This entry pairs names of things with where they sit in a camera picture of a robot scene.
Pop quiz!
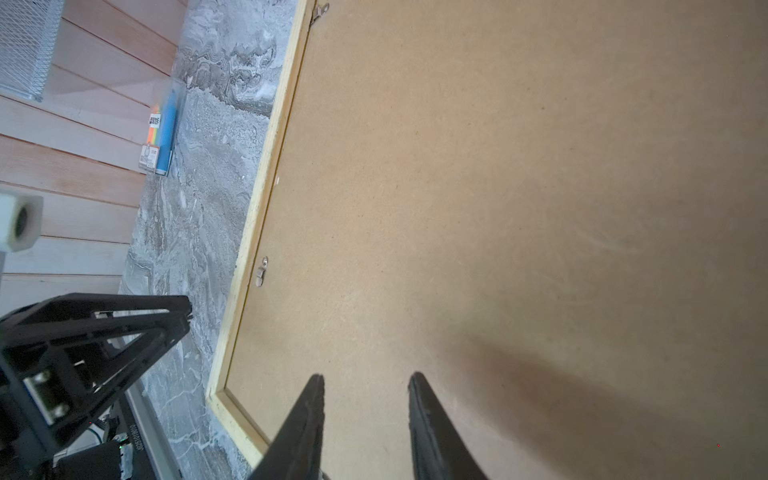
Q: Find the light wooden picture frame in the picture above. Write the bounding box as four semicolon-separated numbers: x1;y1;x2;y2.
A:
205;1;328;468

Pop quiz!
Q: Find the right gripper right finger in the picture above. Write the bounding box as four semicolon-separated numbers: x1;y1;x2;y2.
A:
408;372;487;479

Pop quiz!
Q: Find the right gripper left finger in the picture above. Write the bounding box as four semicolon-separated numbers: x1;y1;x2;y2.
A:
249;374;325;480

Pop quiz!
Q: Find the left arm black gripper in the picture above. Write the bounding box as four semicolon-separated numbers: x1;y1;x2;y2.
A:
1;293;192;479

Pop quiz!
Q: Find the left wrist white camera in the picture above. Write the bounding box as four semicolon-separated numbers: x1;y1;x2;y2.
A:
0;190;44;253

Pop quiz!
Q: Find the white wire mesh shelf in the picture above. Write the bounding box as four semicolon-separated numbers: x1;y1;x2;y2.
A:
1;0;65;101

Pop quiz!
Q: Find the pack of coloured highlighters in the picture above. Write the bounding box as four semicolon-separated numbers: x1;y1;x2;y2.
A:
139;78;186;176

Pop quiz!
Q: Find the brown cardboard backing board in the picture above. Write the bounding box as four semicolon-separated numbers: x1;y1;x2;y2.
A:
226;1;767;479

